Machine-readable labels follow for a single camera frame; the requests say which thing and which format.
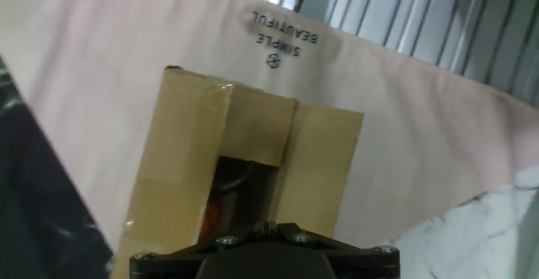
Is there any small orange basketball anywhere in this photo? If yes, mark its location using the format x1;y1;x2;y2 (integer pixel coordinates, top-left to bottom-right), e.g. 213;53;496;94
199;198;221;240

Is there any brown cardboard box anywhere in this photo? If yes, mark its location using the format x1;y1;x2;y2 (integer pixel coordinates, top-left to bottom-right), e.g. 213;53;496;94
109;65;365;279

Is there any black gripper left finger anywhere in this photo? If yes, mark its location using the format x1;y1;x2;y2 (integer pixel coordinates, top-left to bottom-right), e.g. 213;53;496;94
129;222;267;279

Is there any marble pattern tablecloth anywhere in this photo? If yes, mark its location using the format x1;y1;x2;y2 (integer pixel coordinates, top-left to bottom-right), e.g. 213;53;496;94
0;0;539;279

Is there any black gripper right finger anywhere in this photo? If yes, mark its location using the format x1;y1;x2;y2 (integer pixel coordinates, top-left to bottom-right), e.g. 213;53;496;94
269;222;401;279

